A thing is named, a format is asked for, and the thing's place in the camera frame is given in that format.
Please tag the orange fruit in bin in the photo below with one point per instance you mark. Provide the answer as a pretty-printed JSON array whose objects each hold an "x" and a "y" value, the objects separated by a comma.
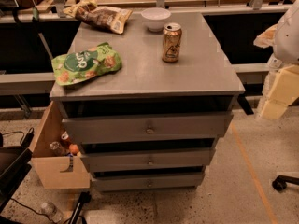
[{"x": 73, "y": 148}]

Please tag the middle grey drawer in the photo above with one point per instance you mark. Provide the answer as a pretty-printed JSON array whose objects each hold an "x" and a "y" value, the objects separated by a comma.
[{"x": 152, "y": 159}]

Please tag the gold soda can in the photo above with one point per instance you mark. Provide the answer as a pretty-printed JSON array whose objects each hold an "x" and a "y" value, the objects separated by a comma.
[{"x": 171, "y": 42}]

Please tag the white bowl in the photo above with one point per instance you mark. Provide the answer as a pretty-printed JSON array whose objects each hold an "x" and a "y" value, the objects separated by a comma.
[{"x": 155, "y": 18}]

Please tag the wooden side bin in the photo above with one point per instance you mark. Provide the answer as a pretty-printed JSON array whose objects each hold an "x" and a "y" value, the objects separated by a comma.
[{"x": 55, "y": 172}]

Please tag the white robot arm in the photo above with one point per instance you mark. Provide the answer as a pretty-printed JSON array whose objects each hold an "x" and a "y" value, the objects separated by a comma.
[{"x": 286, "y": 40}]

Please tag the green rice chip bag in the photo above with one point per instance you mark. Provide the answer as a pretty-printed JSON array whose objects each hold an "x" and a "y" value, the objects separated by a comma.
[{"x": 77, "y": 67}]

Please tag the grey drawer cabinet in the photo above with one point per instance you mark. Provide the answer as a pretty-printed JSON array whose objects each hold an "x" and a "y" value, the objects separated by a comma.
[{"x": 201, "y": 81}]

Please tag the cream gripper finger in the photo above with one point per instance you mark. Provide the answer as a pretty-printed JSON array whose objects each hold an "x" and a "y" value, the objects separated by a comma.
[
  {"x": 266, "y": 38},
  {"x": 275, "y": 107}
]

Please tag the brown yellow chip bag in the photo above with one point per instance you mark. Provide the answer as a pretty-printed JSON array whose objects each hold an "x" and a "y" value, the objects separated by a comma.
[{"x": 100, "y": 17}]

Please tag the black chair base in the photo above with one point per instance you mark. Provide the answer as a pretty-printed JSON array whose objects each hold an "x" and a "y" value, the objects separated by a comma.
[{"x": 280, "y": 183}]

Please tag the black equipment at left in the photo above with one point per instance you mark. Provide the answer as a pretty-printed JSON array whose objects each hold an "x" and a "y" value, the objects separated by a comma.
[{"x": 14, "y": 167}]

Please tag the grey drawer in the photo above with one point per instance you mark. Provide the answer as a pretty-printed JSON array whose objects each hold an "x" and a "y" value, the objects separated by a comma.
[
  {"x": 149, "y": 181},
  {"x": 152, "y": 159},
  {"x": 136, "y": 128}
]

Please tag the plastic bottle on floor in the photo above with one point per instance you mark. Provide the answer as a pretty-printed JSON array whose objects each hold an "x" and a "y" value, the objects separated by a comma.
[{"x": 52, "y": 211}]

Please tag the clear bottle in bin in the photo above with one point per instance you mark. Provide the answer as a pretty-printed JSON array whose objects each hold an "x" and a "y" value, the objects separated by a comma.
[{"x": 58, "y": 149}]

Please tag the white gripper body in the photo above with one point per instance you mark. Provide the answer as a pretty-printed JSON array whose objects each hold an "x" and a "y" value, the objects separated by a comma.
[{"x": 288, "y": 37}]

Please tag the top grey drawer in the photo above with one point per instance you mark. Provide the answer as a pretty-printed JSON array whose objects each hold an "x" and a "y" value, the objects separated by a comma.
[{"x": 136, "y": 128}]

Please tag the bottom grey drawer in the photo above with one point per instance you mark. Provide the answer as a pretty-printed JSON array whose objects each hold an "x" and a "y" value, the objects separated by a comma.
[{"x": 149, "y": 181}]

